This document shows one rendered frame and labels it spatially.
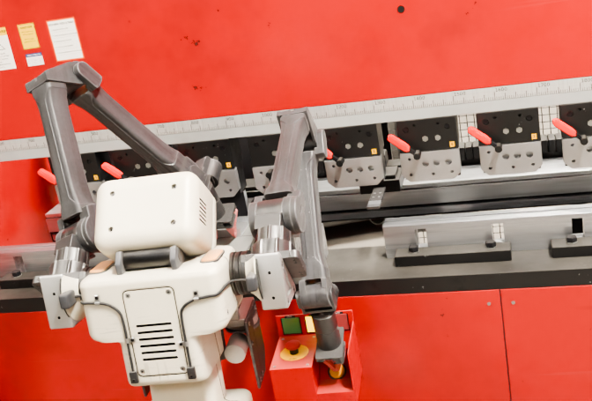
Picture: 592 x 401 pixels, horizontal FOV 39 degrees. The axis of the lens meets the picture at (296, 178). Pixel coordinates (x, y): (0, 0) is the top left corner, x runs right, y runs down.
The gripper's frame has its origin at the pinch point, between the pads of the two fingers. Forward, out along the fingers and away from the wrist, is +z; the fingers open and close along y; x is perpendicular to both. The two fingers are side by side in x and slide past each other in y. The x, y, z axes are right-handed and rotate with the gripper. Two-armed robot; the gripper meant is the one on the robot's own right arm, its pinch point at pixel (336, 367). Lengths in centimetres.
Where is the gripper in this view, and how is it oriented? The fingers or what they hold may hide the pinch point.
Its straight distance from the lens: 214.2
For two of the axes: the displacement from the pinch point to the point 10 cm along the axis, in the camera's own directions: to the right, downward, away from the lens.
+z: 1.9, 8.1, 5.5
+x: -9.8, 1.0, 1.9
